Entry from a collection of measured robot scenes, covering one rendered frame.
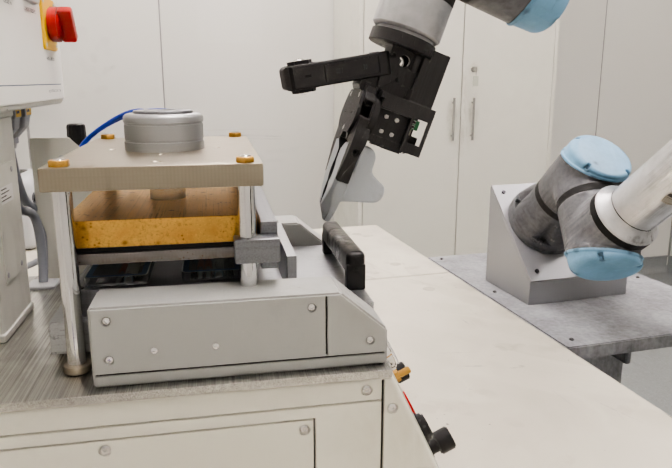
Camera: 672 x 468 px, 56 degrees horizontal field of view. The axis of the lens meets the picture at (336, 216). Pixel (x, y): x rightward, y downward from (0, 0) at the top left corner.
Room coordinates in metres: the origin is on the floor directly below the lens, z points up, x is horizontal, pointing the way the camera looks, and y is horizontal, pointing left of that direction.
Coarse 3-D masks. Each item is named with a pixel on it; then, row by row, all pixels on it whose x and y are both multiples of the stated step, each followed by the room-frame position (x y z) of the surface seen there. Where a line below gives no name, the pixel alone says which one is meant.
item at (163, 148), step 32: (96, 128) 0.78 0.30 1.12; (128, 128) 0.62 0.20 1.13; (160, 128) 0.61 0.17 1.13; (192, 128) 0.63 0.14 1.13; (64, 160) 0.50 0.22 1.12; (96, 160) 0.55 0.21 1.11; (128, 160) 0.55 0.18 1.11; (160, 160) 0.55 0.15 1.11; (192, 160) 0.55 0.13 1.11; (224, 160) 0.55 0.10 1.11; (256, 160) 0.55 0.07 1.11
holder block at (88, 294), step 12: (156, 264) 0.61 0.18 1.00; (168, 264) 0.62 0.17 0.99; (180, 264) 0.62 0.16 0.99; (156, 276) 0.57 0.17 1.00; (168, 276) 0.57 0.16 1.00; (180, 276) 0.57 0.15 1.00; (84, 288) 0.54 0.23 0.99; (96, 288) 0.54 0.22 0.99; (108, 288) 0.54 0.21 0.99; (84, 300) 0.53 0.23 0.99; (84, 312) 0.53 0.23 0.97
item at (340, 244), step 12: (324, 228) 0.73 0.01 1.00; (336, 228) 0.71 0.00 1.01; (324, 240) 0.74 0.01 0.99; (336, 240) 0.66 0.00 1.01; (348, 240) 0.65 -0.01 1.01; (324, 252) 0.74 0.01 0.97; (336, 252) 0.66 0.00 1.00; (348, 252) 0.61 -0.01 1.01; (360, 252) 0.61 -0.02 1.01; (348, 264) 0.61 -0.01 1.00; (360, 264) 0.61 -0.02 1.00; (348, 276) 0.61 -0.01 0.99; (360, 276) 0.61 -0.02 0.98; (348, 288) 0.61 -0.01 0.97; (360, 288) 0.61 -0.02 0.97
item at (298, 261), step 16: (288, 240) 0.65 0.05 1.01; (288, 256) 0.59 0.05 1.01; (304, 256) 0.73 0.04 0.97; (320, 256) 0.73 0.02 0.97; (272, 272) 0.67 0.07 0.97; (288, 272) 0.59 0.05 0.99; (304, 272) 0.67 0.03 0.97; (320, 272) 0.67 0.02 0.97; (336, 272) 0.67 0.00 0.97; (368, 304) 0.57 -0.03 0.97; (64, 336) 0.52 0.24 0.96; (64, 352) 0.52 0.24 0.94
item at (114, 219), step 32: (96, 192) 0.67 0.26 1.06; (128, 192) 0.67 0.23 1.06; (160, 192) 0.63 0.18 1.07; (192, 192) 0.67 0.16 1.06; (224, 192) 0.67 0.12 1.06; (96, 224) 0.53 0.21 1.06; (128, 224) 0.54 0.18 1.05; (160, 224) 0.54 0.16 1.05; (192, 224) 0.55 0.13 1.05; (224, 224) 0.56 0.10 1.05; (256, 224) 0.56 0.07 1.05; (96, 256) 0.53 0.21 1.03; (128, 256) 0.54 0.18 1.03; (160, 256) 0.54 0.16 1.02; (192, 256) 0.55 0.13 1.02; (224, 256) 0.56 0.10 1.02
